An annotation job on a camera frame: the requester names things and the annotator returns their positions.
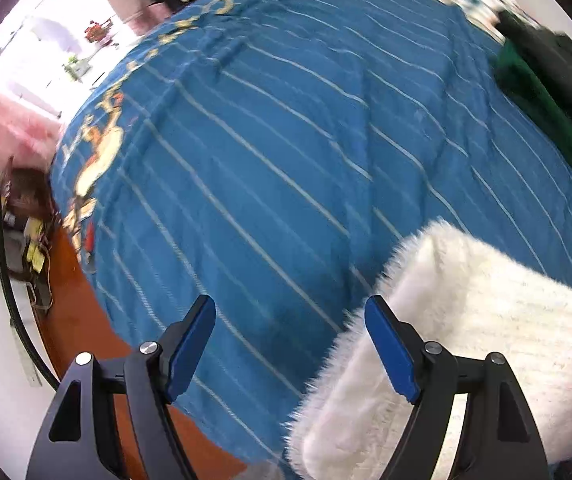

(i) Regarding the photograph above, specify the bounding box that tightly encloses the black cable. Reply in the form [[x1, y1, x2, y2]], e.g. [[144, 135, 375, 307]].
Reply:
[[0, 148, 61, 392]]

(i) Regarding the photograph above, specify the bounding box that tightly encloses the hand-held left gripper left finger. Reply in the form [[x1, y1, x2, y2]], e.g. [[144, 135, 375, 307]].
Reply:
[[26, 295, 217, 480]]

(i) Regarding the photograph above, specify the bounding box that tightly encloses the cluttered brown side table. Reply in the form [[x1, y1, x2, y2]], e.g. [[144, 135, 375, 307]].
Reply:
[[0, 157, 64, 313]]

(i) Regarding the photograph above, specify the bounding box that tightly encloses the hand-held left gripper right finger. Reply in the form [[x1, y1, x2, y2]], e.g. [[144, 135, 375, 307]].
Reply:
[[364, 295, 551, 480]]

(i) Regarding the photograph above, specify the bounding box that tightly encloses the white fluffy garment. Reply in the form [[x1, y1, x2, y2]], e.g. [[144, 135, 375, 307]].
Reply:
[[286, 219, 572, 480]]

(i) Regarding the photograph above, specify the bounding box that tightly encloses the potted plant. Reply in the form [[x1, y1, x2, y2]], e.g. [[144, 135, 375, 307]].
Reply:
[[62, 54, 91, 82]]

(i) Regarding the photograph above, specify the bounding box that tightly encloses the blue striped blanket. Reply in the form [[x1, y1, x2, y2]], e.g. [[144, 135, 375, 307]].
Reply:
[[50, 0, 572, 472]]

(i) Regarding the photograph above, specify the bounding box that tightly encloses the black cloth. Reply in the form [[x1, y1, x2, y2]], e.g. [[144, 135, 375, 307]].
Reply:
[[497, 10, 572, 161]]

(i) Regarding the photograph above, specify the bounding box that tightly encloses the green cloth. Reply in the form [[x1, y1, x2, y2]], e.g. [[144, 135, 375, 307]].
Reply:
[[491, 42, 572, 211]]

